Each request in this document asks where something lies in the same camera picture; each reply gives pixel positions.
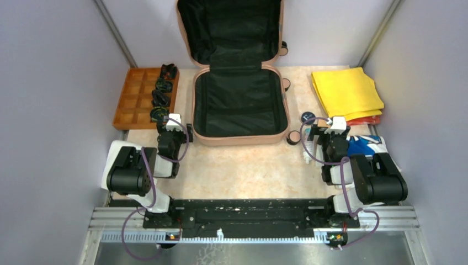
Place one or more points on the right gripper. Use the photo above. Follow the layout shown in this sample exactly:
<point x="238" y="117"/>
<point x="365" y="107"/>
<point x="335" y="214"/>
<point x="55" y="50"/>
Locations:
<point x="316" y="131"/>

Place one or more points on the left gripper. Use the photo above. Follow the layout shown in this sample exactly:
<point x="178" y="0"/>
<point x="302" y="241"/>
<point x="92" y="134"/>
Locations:
<point x="184" y="136"/>

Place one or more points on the red white cloth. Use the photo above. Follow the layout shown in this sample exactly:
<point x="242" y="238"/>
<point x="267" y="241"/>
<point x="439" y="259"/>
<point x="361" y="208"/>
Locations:
<point x="368" y="120"/>

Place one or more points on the yellow cloth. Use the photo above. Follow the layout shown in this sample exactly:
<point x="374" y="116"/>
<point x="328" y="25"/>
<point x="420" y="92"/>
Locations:
<point x="349" y="93"/>

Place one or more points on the pink suitcase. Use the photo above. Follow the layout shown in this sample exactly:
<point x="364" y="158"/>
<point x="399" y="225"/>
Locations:
<point x="239" y="96"/>

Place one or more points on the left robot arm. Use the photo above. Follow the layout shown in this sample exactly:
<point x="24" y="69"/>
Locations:
<point x="133" y="170"/>

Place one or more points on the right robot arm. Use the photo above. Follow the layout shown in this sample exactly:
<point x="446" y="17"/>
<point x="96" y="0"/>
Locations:
<point x="360" y="166"/>

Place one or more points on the white cloth under left arm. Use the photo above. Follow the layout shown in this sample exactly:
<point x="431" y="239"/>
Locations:
<point x="114" y="150"/>

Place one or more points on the small brown square box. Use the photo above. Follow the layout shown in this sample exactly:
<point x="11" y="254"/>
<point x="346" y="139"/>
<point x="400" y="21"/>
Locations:
<point x="323" y="123"/>

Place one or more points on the rolled yellow green tie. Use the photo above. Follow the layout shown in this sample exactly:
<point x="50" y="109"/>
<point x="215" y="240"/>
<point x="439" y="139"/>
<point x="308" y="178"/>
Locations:
<point x="158" y="114"/>

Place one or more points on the blue white shirt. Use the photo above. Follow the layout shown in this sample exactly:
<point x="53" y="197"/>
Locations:
<point x="367" y="145"/>

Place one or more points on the black round jar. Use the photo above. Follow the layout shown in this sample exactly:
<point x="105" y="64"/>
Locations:
<point x="307" y="118"/>

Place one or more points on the rolled dark brown tie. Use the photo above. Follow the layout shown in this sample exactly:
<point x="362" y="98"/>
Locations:
<point x="160" y="99"/>

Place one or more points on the wooden compartment tray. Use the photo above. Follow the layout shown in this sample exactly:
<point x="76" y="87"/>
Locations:
<point x="135" y="102"/>

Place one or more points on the rolled green patterned tie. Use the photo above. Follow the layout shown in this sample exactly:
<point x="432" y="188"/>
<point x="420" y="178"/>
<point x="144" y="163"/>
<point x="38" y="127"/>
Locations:
<point x="163" y="85"/>

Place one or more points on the rolled dark tie top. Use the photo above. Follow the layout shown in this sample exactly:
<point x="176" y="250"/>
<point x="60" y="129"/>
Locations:
<point x="168" y="72"/>

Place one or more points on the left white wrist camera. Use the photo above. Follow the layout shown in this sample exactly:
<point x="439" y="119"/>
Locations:
<point x="174" y="122"/>

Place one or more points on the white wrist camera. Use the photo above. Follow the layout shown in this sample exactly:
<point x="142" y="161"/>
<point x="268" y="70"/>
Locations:
<point x="337" y="125"/>
<point x="174" y="122"/>

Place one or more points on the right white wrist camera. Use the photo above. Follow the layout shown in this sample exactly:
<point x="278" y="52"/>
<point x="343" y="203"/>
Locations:
<point x="337" y="125"/>

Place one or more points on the aluminium rail frame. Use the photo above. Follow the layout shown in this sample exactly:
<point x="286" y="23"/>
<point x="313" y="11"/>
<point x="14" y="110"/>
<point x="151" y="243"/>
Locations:
<point x="119" y="222"/>

